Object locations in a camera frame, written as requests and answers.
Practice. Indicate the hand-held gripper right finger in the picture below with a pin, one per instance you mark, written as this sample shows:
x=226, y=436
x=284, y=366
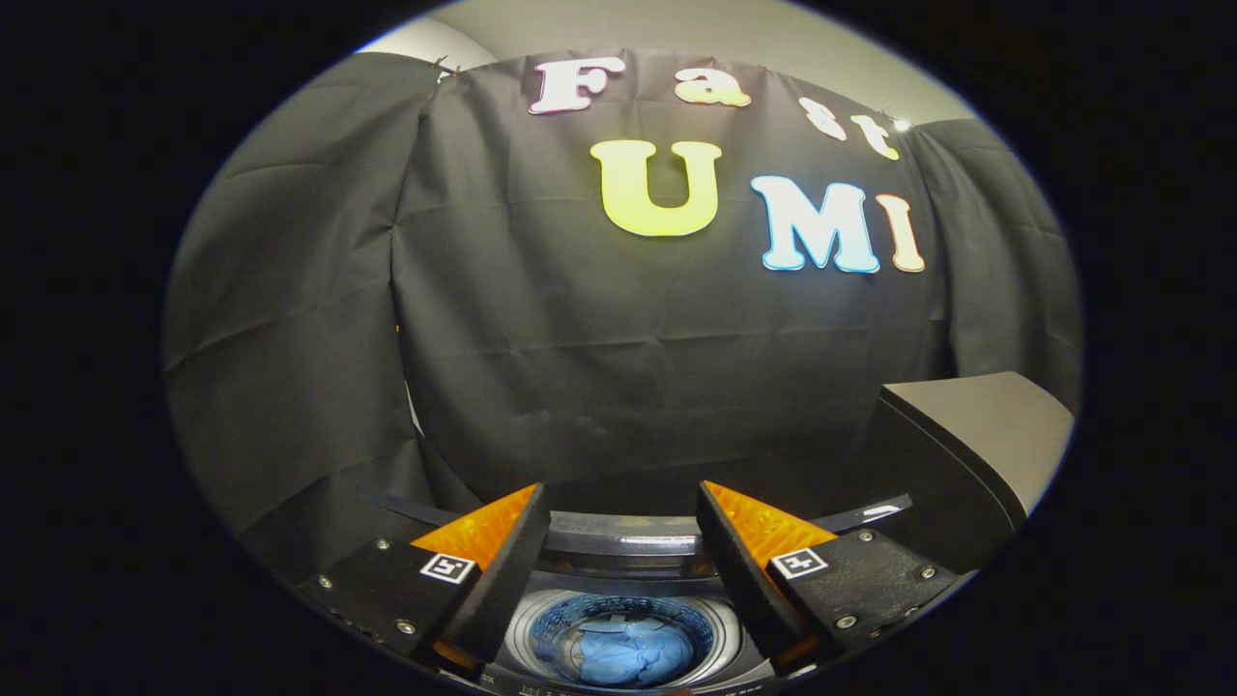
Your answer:
x=736, y=570

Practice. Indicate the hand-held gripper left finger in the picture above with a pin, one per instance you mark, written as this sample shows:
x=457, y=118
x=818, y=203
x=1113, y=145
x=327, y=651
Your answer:
x=507, y=570

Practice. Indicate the dark washing machine lid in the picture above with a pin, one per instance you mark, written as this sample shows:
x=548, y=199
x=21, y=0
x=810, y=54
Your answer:
x=623, y=532

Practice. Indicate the light blue polo shirt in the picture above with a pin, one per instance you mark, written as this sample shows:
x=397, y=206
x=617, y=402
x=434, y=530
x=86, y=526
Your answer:
x=628, y=652

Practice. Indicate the black backdrop cloth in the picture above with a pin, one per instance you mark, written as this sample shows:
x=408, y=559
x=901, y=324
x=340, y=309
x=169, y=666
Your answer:
x=580, y=367

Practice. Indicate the beige cabinet with dark top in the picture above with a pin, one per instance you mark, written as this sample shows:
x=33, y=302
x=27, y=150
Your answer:
x=976, y=435

